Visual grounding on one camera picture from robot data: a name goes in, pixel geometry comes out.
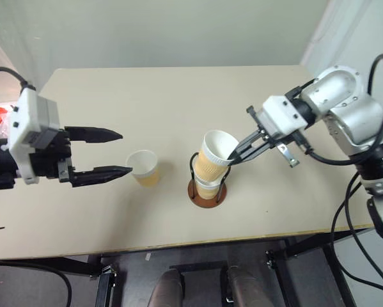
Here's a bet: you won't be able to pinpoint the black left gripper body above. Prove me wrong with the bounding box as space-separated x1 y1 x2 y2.
28 127 76 185

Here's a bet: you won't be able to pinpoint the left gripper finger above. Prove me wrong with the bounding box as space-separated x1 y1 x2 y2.
64 126 124 144
70 164 134 188

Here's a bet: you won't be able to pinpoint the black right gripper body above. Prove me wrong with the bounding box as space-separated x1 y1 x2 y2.
246 106 309 152

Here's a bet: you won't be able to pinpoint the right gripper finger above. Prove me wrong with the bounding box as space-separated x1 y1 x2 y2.
228 129 268 160
228 139 276 166

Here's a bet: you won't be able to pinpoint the ribbed tan paper cup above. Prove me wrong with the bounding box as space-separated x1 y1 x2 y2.
125 149 162 188
192 129 240 187
196 178 223 201

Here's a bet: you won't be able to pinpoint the dark rounded shape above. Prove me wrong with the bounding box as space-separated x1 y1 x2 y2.
147 268 185 307
225 265 276 307

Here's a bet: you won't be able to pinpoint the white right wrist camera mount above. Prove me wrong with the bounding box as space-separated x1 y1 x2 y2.
260 95 309 140

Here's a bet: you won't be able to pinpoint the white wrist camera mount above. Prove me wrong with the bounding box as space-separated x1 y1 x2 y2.
7 86 61 185
260 95 309 140

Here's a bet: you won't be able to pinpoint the silver metal bracket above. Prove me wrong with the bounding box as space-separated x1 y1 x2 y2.
276 143 301 168

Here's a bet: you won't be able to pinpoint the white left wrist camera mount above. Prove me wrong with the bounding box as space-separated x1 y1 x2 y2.
7 86 61 185

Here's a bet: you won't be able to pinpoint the black wire cup holder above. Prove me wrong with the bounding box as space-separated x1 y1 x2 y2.
187 152 232 210

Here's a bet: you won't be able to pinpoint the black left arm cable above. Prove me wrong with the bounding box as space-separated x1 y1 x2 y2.
0 66 37 92

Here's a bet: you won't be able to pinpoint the black right body cables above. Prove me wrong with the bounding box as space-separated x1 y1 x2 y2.
329 171 383 297

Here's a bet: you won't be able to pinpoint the black floor cable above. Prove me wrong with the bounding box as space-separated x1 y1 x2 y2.
0 260 74 307

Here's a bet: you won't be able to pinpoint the black metal table frame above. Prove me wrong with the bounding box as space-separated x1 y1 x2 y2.
0 227 382 307

